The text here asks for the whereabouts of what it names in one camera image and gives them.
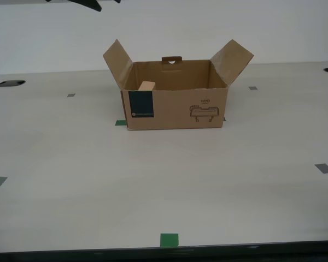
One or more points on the light wooden block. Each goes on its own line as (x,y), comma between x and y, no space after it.
(147,86)

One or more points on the brown cardboard box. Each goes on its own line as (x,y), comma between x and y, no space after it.
(175,109)

